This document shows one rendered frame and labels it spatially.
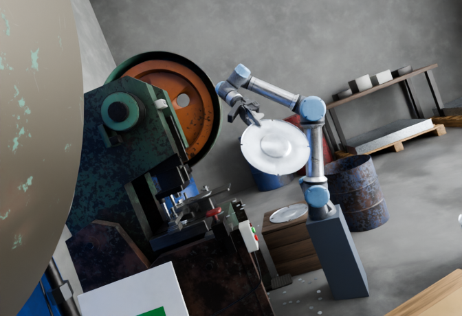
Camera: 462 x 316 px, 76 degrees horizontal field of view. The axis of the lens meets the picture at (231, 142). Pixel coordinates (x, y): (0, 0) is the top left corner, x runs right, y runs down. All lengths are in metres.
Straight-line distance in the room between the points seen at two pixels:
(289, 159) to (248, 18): 4.14
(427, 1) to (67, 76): 5.83
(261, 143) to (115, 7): 4.72
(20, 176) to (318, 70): 4.97
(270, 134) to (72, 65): 1.03
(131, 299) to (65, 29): 1.45
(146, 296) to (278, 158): 0.91
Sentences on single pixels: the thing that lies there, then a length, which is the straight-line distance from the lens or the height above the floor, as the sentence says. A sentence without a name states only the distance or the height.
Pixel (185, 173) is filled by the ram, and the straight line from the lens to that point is 1.64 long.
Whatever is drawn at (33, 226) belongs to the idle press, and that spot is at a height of 1.06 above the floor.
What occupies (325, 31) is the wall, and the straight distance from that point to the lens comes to 5.29.
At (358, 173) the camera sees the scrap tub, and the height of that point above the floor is 0.43.
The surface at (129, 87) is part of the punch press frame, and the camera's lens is 1.56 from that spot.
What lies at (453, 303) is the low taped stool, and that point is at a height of 0.33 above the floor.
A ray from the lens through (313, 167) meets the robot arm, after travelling 1.49.
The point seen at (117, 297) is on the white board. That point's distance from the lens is 1.70.
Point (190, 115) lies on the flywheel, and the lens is 2.04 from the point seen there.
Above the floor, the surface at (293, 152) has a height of 0.89.
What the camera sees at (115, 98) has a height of 1.39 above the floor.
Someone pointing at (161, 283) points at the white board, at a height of 0.51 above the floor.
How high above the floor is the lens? 1.08
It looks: 3 degrees down
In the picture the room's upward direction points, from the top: 22 degrees counter-clockwise
